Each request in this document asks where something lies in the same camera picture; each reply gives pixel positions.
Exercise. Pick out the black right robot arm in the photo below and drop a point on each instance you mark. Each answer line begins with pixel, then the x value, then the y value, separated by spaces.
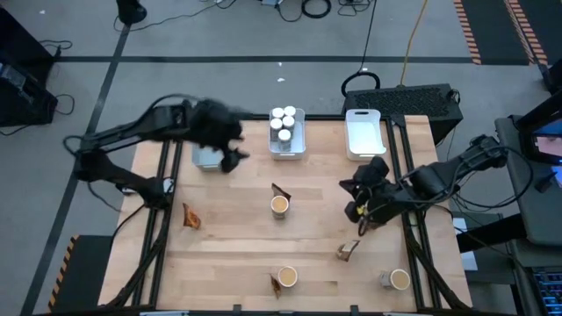
pixel 448 173

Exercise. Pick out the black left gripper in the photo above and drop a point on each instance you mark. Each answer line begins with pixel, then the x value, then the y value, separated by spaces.
pixel 215 125

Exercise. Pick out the grey desk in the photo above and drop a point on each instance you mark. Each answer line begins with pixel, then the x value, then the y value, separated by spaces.
pixel 535 210

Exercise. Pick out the tan lid spice jar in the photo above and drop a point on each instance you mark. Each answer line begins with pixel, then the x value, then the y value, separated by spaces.
pixel 288 276
pixel 279 204

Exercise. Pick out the coffee cup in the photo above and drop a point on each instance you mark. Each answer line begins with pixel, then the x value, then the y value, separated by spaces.
pixel 399 279

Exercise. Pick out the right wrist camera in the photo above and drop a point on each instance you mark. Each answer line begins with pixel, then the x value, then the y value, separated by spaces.
pixel 373 169

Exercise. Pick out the white plastic bin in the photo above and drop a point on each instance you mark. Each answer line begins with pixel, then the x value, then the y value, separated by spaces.
pixel 204 160
pixel 296 151
pixel 364 136

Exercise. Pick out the black computer tower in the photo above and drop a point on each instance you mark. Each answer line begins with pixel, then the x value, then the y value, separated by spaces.
pixel 17 39
pixel 26 101

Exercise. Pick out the black round stand base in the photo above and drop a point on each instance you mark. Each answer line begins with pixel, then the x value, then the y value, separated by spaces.
pixel 131 11

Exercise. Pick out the computer monitor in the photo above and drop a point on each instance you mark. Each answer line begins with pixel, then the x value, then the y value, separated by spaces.
pixel 546 145

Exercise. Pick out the black perforated computer case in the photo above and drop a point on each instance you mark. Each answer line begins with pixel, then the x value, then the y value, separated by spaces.
pixel 404 103

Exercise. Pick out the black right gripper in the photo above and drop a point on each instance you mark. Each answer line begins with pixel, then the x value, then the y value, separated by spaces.
pixel 377 202

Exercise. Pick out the hazard striped floor mat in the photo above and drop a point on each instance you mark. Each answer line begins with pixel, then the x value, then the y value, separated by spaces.
pixel 88 272
pixel 492 26

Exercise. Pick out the computer keyboard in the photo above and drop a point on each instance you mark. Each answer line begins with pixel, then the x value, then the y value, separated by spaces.
pixel 549 289

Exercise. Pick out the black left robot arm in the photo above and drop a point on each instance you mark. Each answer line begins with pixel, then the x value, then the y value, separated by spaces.
pixel 131 127

